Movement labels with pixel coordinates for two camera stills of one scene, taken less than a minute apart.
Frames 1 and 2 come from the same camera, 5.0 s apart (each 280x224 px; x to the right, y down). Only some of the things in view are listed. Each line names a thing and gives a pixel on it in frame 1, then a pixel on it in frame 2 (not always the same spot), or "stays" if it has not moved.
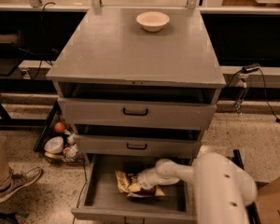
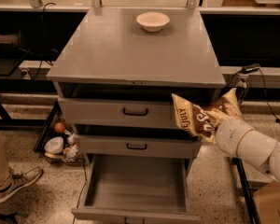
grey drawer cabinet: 134,83 stays
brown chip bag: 123,181 to 202,120
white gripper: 144,180 to 230,136
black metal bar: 251,209 stays
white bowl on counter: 152,21 stays
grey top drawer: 138,113 stays
